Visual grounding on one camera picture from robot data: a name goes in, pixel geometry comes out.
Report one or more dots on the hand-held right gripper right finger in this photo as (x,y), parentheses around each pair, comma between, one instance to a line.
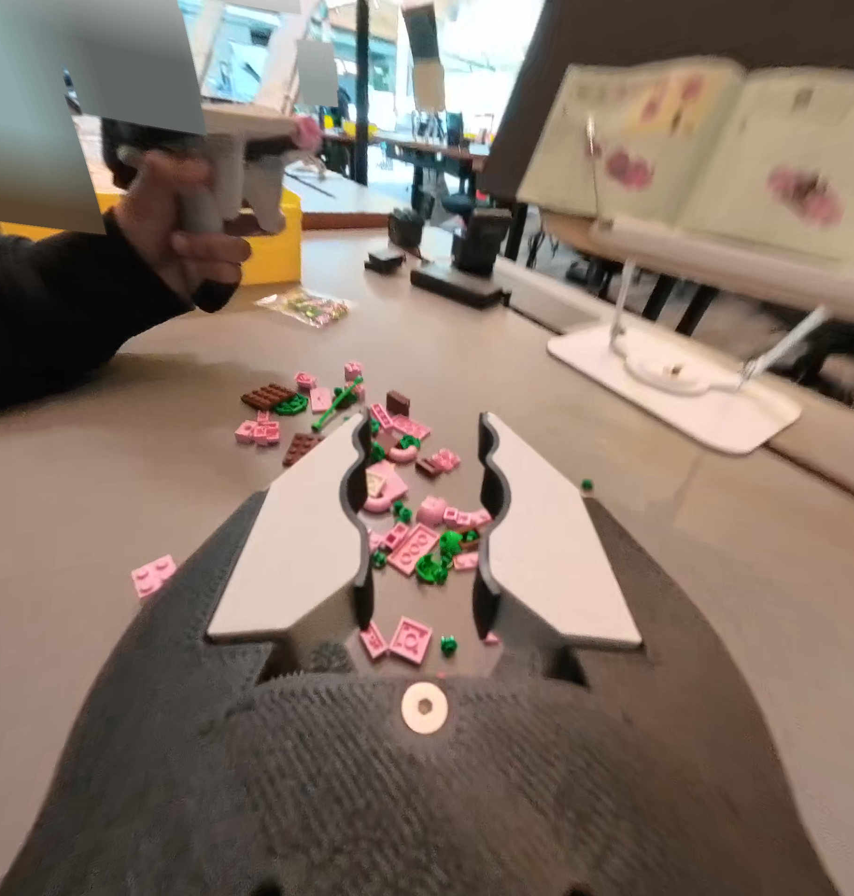
(560,560)

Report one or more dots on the person's left hand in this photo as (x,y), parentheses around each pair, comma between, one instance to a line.
(160,224)

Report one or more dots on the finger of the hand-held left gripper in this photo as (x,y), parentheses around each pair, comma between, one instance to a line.
(267,196)
(259,129)

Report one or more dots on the yellow storage bin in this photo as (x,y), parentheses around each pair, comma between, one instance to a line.
(280,259)

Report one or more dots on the brown studded plate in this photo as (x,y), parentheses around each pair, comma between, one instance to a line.
(267,397)
(302,449)

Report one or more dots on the green ribbed rod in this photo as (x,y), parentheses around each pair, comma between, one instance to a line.
(337,404)

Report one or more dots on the long black bar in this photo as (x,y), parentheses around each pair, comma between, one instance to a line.
(458,287)

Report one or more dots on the brown square brick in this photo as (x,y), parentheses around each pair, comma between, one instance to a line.
(399,402)

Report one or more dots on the small flat black device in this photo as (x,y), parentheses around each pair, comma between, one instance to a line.
(385,260)

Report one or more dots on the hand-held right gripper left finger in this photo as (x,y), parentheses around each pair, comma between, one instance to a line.
(287,553)

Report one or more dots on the white square plate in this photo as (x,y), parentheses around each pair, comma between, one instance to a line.
(376,484)

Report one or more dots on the black device with green mark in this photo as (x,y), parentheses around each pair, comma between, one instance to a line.
(406,229)

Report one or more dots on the person's left forearm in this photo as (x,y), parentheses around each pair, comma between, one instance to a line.
(48,315)

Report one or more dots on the clear bag of bricks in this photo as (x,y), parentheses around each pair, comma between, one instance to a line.
(304,308)

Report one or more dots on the black metal pole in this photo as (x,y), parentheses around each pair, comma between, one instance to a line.
(362,91)

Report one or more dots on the pile of small toy bricks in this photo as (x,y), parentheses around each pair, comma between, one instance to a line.
(413,546)

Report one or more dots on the instruction booklet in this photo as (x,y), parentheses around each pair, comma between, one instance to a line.
(749,140)

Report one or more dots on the green web piece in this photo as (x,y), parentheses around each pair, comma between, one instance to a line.
(290,404)

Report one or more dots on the pink rounded brick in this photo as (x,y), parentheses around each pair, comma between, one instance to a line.
(309,131)

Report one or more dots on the pink toy brick assembly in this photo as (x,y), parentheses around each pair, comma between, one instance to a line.
(153,577)

